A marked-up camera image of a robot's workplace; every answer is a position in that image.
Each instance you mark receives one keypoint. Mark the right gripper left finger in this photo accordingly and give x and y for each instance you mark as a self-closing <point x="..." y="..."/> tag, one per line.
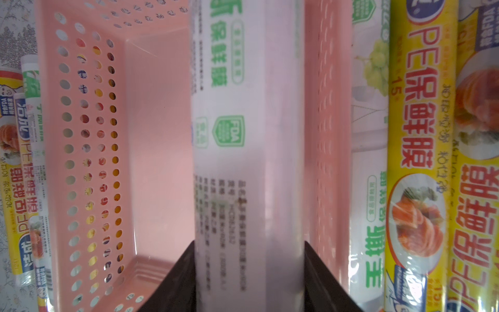
<point x="177" y="292"/>

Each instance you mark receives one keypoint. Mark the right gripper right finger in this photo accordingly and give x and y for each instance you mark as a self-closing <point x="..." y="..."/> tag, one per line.
<point x="323" y="293"/>

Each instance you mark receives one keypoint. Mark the yellow wrap roll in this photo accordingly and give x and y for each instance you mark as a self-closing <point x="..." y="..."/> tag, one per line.
<point x="12" y="185"/>
<point x="473" y="247"/>
<point x="422" y="91"/>

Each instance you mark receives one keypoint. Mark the white green wrap roll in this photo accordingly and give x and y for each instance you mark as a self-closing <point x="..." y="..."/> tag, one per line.
<point x="39" y="225"/>

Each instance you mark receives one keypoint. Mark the white grape wrap roll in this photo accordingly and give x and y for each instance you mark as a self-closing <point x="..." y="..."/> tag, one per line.
<point x="370" y="103"/>

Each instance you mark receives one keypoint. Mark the pink plastic basket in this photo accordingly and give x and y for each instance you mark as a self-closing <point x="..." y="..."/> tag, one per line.
<point x="116" y="91"/>

